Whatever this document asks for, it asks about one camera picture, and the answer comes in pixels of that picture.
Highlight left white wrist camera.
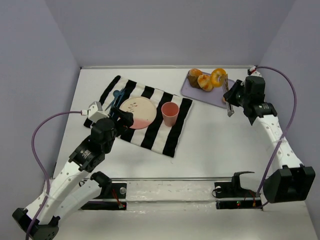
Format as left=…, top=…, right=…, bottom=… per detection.
left=87, top=101, right=109, bottom=123

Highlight blue spoon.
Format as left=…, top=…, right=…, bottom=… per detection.
left=105, top=90, right=121, bottom=110

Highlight blue knife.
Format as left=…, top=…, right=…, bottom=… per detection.
left=110, top=91, right=130, bottom=108

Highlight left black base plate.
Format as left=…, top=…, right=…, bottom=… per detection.
left=80, top=182, right=127, bottom=211

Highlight metal tongs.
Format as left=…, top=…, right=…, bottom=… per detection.
left=220, top=74, right=235, bottom=117

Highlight dark brown pastry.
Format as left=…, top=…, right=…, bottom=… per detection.
left=187, top=75, right=201, bottom=89

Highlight black white striped placemat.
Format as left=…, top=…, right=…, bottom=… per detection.
left=99, top=75, right=193, bottom=158

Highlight top glazed bun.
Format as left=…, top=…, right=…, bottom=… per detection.
left=188, top=68, right=203, bottom=78

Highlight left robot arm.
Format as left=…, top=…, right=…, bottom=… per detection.
left=12, top=105, right=134, bottom=240

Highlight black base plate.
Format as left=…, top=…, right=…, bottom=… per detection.
left=80, top=182, right=127, bottom=211
left=211, top=181, right=263, bottom=210

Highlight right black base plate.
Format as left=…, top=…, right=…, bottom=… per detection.
left=211, top=181, right=263, bottom=210

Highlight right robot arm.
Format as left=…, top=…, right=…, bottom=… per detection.
left=222, top=75, right=316, bottom=204

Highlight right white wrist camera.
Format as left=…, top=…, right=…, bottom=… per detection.
left=247, top=65, right=262, bottom=77

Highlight blue fork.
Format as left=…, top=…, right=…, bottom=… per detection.
left=108, top=88, right=126, bottom=109

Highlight pink cup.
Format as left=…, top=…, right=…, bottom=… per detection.
left=161, top=102, right=180, bottom=127

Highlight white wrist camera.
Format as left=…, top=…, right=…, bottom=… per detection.
left=247, top=65, right=262, bottom=77
left=87, top=101, right=109, bottom=123

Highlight orange bagel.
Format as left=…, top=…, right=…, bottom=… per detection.
left=210, top=68, right=228, bottom=88

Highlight cream and pink plate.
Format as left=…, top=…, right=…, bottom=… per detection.
left=120, top=96, right=157, bottom=130

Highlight lavender tray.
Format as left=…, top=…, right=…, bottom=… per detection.
left=180, top=73, right=227, bottom=109

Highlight glazed round bun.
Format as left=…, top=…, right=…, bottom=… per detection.
left=197, top=74, right=214, bottom=92

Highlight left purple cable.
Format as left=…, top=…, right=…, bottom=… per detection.
left=25, top=110, right=88, bottom=240

